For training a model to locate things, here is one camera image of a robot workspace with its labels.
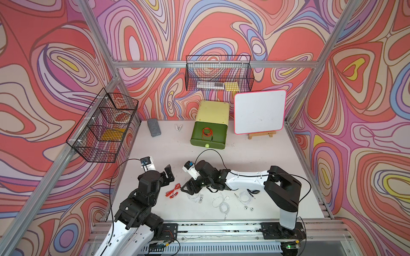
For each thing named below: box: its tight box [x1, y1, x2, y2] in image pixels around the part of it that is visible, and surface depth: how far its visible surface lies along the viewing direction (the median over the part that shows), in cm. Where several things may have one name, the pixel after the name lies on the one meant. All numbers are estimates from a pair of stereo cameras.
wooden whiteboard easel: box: [247, 131, 277, 140], surface depth 107 cm
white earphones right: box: [233, 190, 254, 212], surface depth 85 cm
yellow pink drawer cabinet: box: [195, 100, 230, 127], surface depth 98 cm
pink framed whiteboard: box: [233, 89, 287, 135], surface depth 103 cm
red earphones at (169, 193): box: [165, 182, 182, 199], surface depth 87 cm
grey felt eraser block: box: [147, 118, 162, 138], surface depth 116 cm
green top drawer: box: [190, 121, 229, 150], surface depth 93 cm
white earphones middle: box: [211, 195, 231, 221], surface depth 84 cm
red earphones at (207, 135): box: [202, 127, 214, 138], surface depth 95 cm
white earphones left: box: [186, 193, 204, 204], surface depth 85 cm
